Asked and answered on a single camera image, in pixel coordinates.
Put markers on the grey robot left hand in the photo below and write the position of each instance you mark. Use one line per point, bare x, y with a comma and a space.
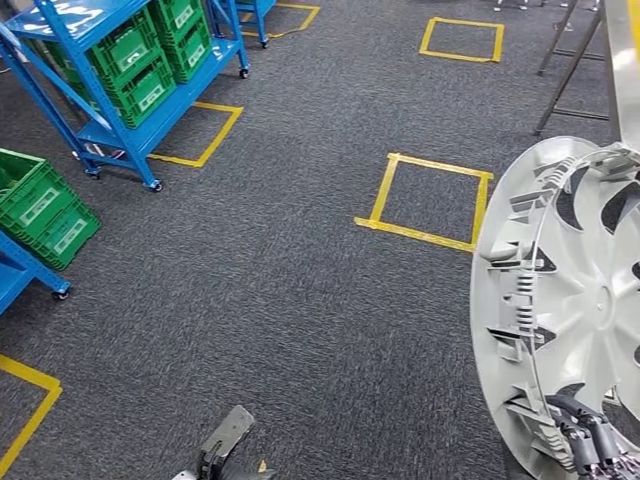
244, 472

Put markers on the grey plastic wheel cover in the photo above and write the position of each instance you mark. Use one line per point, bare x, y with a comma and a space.
575, 298

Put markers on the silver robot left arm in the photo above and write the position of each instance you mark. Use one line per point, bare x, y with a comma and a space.
184, 476

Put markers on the black robot left foot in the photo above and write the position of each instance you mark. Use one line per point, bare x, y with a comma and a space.
227, 437

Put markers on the green plastic crate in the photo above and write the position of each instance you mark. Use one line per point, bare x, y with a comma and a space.
192, 56
20, 179
145, 96
125, 50
75, 242
177, 16

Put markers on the steel table with white panel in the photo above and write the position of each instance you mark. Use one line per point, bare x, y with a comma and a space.
625, 79

